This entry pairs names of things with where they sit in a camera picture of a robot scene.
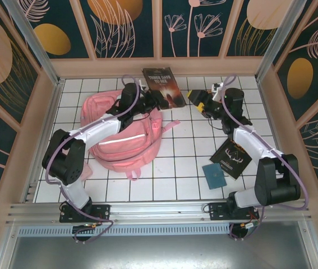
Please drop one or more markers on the dark book with white title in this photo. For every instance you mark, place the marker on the dark book with white title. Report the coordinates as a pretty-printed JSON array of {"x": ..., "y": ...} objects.
[{"x": 161, "y": 81}]

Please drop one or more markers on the pink backpack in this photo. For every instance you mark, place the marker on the pink backpack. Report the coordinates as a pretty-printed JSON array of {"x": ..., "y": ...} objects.
[{"x": 125, "y": 151}]

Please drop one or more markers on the black book with antler print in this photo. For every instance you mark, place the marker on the black book with antler print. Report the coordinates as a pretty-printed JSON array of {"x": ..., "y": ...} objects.
[{"x": 230, "y": 159}]

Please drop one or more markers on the pink pencil case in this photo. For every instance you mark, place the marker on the pink pencil case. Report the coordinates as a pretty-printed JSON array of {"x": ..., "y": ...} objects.
[{"x": 88, "y": 172}]

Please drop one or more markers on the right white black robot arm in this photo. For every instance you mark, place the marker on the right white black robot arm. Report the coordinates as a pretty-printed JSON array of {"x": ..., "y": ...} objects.
[{"x": 259, "y": 145}]

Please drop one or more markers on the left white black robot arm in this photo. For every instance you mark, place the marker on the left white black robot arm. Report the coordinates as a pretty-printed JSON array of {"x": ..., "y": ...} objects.
[{"x": 99, "y": 131}]

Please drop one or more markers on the small teal notebook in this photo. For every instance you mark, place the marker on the small teal notebook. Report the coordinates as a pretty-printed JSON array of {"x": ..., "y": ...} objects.
[{"x": 214, "y": 176}]

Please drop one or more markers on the steel sheet panel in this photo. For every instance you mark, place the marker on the steel sheet panel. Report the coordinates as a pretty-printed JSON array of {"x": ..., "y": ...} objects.
[{"x": 158, "y": 252}]

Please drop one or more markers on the aluminium frame post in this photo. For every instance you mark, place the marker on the aluminium frame post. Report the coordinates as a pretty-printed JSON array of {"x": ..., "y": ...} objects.
[
  {"x": 38, "y": 47},
  {"x": 280, "y": 42}
]

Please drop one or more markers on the aluminium side rail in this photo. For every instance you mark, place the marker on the aluminium side rail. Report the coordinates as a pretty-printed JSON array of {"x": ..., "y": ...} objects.
[{"x": 43, "y": 134}]

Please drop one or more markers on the aluminium mounting rail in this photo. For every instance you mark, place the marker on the aluminium mounting rail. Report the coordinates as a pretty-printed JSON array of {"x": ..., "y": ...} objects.
[{"x": 158, "y": 210}]

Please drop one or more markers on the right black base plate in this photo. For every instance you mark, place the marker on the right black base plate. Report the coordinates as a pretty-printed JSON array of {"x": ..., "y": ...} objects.
[{"x": 216, "y": 211}]

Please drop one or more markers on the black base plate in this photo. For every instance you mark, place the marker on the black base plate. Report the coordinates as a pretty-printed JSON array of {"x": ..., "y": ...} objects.
[
  {"x": 102, "y": 211},
  {"x": 216, "y": 211}
]

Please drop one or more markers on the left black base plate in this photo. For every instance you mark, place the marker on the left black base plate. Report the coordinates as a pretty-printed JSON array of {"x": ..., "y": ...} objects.
[{"x": 102, "y": 211}]

